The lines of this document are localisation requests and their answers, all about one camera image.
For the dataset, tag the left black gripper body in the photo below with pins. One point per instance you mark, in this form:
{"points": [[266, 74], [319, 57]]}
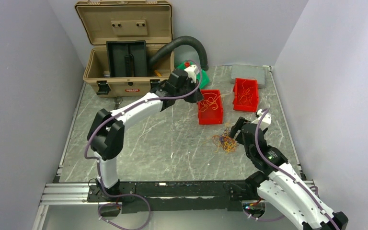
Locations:
{"points": [[189, 88]]}

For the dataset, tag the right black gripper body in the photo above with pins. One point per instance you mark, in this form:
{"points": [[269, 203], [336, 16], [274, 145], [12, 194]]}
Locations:
{"points": [[249, 150]]}

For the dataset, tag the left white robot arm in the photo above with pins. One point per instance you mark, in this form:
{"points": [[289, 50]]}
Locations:
{"points": [[106, 135]]}

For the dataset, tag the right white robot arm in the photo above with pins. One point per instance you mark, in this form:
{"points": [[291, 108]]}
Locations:
{"points": [[277, 182]]}

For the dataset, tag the green plastic bin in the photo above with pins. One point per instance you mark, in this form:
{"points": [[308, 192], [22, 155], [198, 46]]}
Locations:
{"points": [[202, 77]]}

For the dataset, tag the left red plastic bin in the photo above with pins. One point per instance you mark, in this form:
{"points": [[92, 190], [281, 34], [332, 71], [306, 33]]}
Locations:
{"points": [[210, 109]]}

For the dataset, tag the red plastic bin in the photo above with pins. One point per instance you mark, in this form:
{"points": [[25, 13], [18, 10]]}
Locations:
{"points": [[210, 109], [246, 97]]}

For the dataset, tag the right red plastic bin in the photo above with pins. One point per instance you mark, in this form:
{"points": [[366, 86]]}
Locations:
{"points": [[246, 97]]}

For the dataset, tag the black toolbox tray insert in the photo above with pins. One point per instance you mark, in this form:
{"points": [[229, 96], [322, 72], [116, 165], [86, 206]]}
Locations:
{"points": [[127, 59]]}

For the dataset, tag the silver combination wrench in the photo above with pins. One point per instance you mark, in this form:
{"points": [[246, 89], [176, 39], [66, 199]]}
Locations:
{"points": [[117, 101]]}

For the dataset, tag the tan plastic toolbox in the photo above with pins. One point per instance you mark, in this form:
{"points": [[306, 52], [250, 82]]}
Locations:
{"points": [[125, 34]]}

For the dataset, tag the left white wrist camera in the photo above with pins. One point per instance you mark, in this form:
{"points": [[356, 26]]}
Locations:
{"points": [[192, 71]]}

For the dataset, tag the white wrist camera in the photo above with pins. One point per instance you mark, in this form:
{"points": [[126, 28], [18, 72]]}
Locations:
{"points": [[265, 121], [192, 71]]}

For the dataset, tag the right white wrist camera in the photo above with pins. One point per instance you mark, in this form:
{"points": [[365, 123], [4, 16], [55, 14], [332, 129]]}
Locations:
{"points": [[265, 121]]}

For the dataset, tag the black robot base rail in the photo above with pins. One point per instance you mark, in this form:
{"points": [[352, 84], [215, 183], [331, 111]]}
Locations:
{"points": [[229, 195]]}

